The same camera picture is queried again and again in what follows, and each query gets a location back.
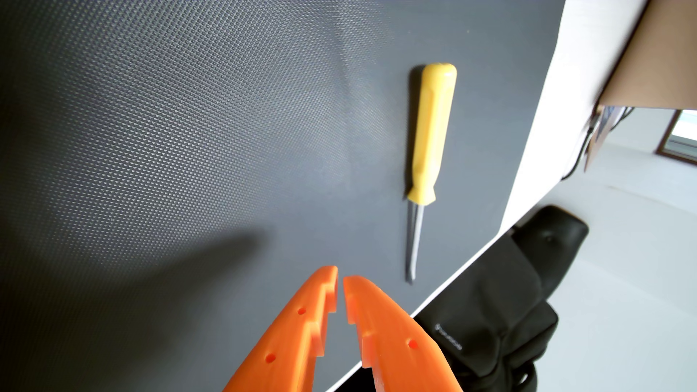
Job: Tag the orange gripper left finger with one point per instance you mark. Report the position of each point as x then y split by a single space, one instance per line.
288 337

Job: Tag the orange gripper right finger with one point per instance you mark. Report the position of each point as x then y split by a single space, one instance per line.
392 340

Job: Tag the black padded chair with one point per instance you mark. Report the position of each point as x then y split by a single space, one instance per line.
552 242

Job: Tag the dark grey textured mat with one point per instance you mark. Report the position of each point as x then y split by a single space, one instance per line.
190 136

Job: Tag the brown cardboard box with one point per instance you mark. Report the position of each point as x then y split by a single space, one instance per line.
659 60

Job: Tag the brown window frame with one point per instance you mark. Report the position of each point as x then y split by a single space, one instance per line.
667 144

